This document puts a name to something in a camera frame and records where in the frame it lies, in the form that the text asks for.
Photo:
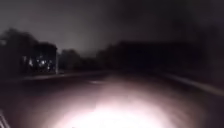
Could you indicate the long dark tree line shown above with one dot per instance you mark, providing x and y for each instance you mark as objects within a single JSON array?
[{"x": 153, "y": 58}]

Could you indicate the pale kerb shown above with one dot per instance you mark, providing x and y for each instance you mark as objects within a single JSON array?
[{"x": 195, "y": 85}]

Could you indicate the dark trees beside building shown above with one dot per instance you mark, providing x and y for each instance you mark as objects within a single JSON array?
[{"x": 13, "y": 48}]

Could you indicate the row of dark trees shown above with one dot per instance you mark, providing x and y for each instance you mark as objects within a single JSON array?
[{"x": 71, "y": 60}]

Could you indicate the thin pole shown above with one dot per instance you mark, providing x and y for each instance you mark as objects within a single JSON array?
[{"x": 56, "y": 64}]

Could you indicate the building with lit windows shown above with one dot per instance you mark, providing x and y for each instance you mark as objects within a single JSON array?
[{"x": 43, "y": 58}]

